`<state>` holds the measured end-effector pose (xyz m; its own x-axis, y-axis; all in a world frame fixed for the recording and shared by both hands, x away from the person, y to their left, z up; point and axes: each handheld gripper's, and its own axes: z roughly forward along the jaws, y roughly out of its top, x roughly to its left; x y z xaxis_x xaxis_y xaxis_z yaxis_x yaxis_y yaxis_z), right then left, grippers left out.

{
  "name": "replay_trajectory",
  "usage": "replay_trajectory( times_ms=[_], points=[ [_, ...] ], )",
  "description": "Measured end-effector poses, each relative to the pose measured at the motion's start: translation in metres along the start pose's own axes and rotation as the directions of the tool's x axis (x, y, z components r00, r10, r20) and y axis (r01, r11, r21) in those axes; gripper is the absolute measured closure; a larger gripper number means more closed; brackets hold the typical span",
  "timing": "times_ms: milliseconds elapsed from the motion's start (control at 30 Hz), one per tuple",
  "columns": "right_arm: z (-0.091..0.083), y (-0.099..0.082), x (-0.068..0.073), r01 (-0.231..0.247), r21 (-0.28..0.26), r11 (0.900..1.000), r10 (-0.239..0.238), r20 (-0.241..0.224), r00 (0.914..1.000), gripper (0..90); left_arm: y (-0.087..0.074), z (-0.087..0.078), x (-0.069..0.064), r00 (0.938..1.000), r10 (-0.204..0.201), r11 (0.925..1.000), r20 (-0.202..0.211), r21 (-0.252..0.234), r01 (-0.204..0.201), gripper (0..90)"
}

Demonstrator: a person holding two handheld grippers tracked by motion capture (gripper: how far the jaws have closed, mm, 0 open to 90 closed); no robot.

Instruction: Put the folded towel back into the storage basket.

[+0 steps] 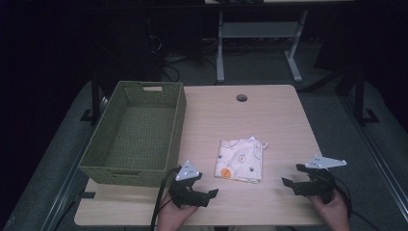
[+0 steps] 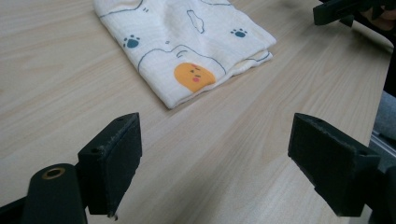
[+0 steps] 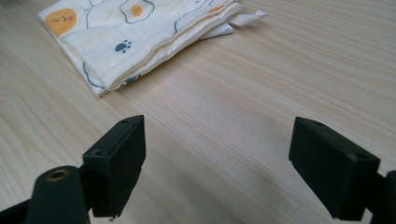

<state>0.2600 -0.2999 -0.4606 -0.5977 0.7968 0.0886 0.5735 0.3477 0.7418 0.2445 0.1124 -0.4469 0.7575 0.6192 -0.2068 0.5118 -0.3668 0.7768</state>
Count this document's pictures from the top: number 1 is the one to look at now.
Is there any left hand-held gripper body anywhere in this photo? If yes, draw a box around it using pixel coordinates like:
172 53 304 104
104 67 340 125
167 160 210 209

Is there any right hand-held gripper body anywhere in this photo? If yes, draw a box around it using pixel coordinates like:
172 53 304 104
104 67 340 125
295 155 348 205

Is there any white patterned cloth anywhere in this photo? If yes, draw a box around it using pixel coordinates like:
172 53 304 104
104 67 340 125
214 136 269 185

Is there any green woven basket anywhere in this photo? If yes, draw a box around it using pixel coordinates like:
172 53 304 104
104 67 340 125
78 80 188 189

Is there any person's left hand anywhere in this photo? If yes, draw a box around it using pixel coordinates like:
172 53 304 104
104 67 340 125
155 192 199 231

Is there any person's right hand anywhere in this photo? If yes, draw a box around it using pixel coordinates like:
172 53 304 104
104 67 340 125
309 190 351 231

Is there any black metal stand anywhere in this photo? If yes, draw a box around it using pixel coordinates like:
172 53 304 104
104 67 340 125
80 68 109 127
335 65 380 127

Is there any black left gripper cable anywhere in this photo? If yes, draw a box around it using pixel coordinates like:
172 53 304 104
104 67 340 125
150 166 183 231

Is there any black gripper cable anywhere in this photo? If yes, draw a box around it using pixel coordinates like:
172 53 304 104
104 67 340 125
331 176 383 231
150 166 183 231

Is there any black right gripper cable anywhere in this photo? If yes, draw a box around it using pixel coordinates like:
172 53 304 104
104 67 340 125
331 176 383 231

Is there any metal floor rail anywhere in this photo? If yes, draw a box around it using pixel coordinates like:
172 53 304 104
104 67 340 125
39 126 97 231
339 94 408 223

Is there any tangle of floor cables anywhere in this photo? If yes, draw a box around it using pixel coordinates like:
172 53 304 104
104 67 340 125
145 33 219 83

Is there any white metal table frame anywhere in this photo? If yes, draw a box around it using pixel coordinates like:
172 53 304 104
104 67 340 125
216 9 310 84

